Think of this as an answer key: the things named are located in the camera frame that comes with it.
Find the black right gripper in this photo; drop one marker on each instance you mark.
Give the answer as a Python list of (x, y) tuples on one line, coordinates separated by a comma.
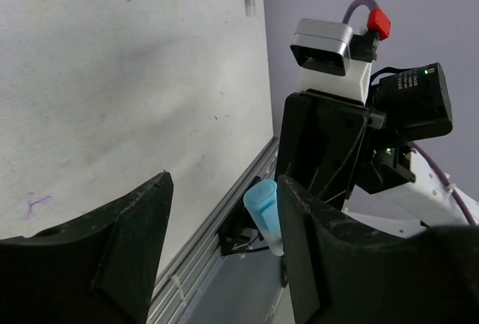
[(329, 145)]

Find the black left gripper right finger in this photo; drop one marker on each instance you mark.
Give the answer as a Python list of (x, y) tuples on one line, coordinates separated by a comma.
[(343, 271)]

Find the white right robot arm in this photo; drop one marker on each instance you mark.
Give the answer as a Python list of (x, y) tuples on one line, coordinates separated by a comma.
[(434, 200)]

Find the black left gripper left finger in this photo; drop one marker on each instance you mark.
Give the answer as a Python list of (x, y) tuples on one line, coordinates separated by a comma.
[(98, 268)]

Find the light blue highlighter cap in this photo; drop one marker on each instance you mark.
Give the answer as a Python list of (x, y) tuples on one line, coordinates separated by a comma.
[(262, 204)]

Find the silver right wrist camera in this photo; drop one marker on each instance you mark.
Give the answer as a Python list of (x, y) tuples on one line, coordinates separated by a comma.
[(322, 46)]

